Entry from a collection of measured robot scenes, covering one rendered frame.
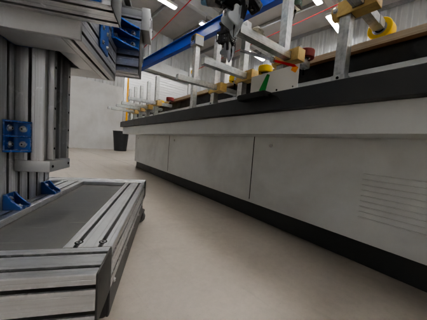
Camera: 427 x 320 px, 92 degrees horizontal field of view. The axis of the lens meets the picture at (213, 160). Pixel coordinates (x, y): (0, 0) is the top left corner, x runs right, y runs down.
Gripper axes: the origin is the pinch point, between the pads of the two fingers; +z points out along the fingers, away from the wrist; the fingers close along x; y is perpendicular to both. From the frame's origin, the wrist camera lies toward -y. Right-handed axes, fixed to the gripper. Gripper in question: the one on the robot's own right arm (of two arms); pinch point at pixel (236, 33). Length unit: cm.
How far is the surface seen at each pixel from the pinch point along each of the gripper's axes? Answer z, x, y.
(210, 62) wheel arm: 1.3, -23.5, -6.1
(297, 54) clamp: -1.2, 4.5, -29.3
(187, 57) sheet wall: -367, -851, -432
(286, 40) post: -9.6, -2.2, -30.9
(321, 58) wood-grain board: -5.7, 4.2, -48.7
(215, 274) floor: 83, 3, 3
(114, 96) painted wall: -119, -816, -119
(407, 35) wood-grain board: -5, 34, -49
